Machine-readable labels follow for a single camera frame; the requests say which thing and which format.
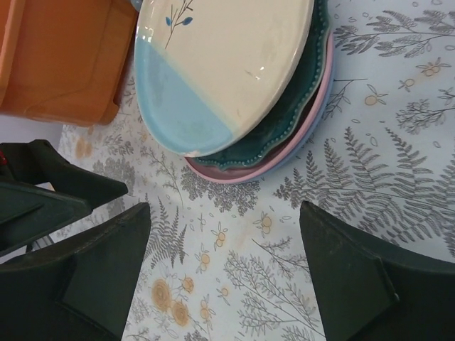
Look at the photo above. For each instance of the orange plastic bin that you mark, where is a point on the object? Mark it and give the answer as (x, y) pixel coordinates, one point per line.
(62, 61)

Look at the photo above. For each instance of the teal beaded ceramic plate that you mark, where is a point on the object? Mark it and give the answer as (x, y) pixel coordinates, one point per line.
(282, 119)

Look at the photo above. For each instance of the floral patterned table mat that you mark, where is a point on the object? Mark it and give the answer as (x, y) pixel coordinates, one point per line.
(226, 262)

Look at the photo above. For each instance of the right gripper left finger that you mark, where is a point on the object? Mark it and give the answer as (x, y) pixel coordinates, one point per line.
(80, 288)

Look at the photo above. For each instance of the cream and blue leaf plate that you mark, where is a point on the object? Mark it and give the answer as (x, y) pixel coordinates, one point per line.
(208, 71)

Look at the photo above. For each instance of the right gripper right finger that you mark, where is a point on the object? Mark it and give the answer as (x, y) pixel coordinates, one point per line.
(369, 289)

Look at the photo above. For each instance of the pink ceramic plate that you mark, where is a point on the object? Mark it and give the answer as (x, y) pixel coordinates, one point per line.
(233, 175)

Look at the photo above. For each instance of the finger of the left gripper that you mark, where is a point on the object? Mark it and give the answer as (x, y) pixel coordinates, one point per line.
(29, 212)
(37, 162)

